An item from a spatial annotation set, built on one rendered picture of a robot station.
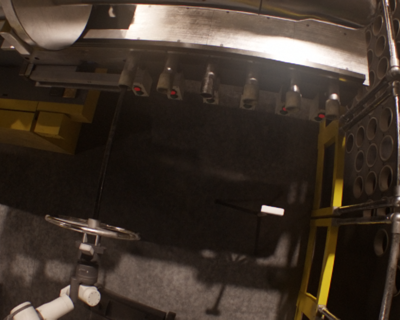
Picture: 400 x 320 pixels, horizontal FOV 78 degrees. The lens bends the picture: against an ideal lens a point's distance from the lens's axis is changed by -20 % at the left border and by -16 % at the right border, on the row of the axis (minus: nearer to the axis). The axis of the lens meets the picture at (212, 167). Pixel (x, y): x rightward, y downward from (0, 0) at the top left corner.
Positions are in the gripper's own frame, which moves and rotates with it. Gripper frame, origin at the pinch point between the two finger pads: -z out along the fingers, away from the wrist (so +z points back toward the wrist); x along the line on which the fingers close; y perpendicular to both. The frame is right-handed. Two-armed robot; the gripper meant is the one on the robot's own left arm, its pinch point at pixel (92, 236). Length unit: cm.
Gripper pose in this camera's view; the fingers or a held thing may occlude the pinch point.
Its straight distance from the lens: 116.3
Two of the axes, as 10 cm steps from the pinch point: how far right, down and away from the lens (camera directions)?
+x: 9.9, 1.5, -0.5
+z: -1.6, 9.7, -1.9
